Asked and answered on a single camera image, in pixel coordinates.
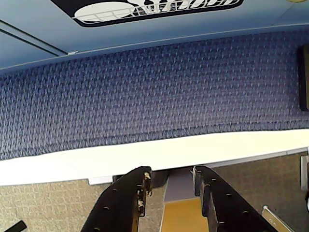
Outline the white metal bracket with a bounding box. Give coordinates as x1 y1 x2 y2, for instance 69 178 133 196
299 154 309 191

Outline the light blue toy kitchen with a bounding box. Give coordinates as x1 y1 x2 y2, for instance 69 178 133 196
0 0 309 70

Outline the yellow and grey panel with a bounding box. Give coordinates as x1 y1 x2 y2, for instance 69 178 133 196
160 169 205 232

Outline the dark block object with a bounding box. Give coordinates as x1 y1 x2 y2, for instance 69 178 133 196
297 43 309 111

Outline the black bar object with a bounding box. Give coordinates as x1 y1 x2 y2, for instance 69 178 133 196
8 220 27 232

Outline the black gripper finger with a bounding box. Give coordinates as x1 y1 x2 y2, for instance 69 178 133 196
81 166 153 232
192 165 278 232

